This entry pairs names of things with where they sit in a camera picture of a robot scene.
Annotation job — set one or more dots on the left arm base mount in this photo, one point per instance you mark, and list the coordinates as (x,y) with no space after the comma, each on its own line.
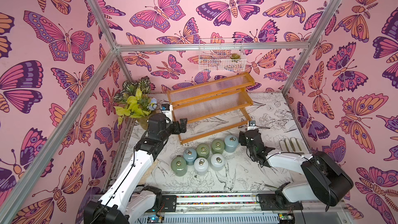
(162,203)

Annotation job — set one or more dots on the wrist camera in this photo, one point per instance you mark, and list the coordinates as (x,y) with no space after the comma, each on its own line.
(251,125)
(167,109)

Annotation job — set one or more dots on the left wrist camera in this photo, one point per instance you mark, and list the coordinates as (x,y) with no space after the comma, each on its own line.
(167,109)

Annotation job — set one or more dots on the wooden three-tier shelf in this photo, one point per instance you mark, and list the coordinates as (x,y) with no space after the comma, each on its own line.
(211,99)

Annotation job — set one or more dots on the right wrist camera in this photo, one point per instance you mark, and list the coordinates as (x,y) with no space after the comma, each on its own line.
(251,125)

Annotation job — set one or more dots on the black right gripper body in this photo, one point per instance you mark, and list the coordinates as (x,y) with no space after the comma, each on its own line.
(250,138)

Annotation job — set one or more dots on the blue canister bottom shelf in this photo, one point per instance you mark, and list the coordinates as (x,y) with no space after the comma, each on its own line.
(230,143)

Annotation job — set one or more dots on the white wire basket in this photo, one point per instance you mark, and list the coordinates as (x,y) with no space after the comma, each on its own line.
(215,56)

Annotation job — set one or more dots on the white grey work glove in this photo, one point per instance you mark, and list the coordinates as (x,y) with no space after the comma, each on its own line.
(293,145)

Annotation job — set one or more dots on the front aluminium rail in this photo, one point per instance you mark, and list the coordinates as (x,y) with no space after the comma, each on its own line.
(231,203)

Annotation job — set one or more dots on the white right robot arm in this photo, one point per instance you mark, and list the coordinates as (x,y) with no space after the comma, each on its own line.
(325,180)

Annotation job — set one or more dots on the clear vase with plants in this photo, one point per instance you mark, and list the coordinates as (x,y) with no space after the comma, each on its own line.
(134,101)

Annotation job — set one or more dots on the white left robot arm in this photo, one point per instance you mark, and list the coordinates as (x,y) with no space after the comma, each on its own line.
(118,205)

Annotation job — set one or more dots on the large blue tea canister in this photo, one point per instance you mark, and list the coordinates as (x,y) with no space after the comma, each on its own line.
(190,155)

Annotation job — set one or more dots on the aluminium frame rail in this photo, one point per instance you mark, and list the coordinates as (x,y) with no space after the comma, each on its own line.
(25,185)

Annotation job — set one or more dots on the small plant in basket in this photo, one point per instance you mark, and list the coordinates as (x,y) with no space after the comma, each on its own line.
(235,57)

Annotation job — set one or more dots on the small green tea canister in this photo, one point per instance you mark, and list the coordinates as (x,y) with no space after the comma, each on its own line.
(217,146)

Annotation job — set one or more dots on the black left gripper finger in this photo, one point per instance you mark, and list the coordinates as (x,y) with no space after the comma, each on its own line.
(183,122)
(182,129)

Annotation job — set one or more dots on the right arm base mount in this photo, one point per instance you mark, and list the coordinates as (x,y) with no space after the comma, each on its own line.
(273,202)

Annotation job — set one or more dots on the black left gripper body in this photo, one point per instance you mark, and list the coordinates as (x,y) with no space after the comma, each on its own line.
(172,129)

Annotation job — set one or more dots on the large green tea canister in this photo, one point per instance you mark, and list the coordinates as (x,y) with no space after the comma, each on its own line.
(179,166)

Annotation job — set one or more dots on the white tea canister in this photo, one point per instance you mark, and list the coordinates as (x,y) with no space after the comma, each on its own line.
(201,166)
(217,162)

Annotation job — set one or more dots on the beige work glove left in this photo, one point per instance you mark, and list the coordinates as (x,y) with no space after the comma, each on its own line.
(149,177)

